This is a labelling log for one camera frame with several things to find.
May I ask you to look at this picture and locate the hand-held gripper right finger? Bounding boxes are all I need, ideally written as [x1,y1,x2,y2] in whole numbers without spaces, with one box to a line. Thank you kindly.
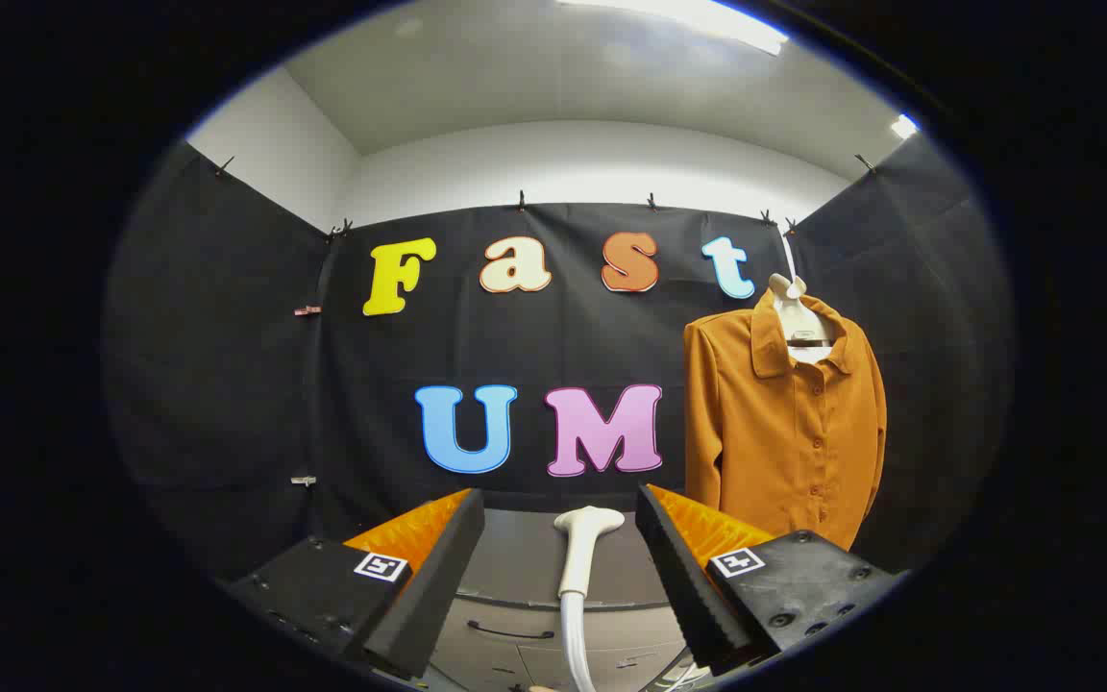
[635,483,900,677]

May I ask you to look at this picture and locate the white garment steamer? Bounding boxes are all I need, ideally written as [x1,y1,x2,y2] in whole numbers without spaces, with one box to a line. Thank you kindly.
[553,507,627,692]

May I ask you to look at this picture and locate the white mannequin torso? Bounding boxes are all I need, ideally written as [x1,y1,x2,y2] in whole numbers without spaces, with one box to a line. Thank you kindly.
[768,231,840,366]

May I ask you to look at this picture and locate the row of black clips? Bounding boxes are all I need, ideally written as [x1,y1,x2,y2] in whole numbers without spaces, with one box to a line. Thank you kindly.
[214,154,876,236]

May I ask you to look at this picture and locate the black backdrop cloth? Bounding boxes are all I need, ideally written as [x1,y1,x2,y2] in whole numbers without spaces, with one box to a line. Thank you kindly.
[102,135,1016,587]

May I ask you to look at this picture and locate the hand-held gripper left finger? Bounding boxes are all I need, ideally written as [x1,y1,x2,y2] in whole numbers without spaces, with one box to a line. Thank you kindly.
[227,488,487,681]

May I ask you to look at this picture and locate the orange button-up shirt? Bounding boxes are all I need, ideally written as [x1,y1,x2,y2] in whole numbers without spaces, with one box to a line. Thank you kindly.
[683,286,889,551]

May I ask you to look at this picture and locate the long ceiling light panel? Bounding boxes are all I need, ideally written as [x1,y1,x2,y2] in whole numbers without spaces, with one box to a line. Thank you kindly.
[553,0,791,56]

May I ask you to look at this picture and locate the grey cabinet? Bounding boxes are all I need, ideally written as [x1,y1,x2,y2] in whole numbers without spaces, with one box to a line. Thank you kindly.
[424,507,699,692]

